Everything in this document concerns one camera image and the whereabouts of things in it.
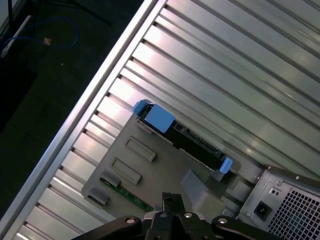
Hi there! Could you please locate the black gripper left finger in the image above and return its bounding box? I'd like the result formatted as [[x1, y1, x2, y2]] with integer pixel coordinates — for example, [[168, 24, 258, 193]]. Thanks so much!
[[74, 191, 177, 240]]

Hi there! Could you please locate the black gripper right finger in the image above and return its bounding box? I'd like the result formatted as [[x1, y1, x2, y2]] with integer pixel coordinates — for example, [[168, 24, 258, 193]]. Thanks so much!
[[173, 193, 280, 240]]

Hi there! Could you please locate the hard disk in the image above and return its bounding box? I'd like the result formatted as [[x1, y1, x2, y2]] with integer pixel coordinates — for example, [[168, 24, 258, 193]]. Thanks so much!
[[132, 99, 233, 175]]

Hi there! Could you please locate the green RAM stick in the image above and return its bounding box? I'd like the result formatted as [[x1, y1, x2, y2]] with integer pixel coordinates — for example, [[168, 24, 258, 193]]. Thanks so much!
[[99, 176, 155, 212]]

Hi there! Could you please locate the grey parts rack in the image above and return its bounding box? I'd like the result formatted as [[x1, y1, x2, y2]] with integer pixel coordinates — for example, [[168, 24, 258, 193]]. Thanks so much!
[[81, 109, 255, 218]]

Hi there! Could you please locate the grey power supply unit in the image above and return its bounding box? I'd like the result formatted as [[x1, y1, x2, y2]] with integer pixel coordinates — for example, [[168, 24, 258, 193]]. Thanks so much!
[[239, 179, 320, 240]]

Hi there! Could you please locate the black PC case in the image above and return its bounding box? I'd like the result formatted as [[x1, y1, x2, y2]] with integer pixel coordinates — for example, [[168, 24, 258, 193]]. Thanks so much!
[[234, 163, 320, 240]]

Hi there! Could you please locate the blue floor cable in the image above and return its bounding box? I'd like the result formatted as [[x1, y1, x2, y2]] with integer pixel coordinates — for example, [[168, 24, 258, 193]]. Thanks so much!
[[4, 14, 81, 50]]

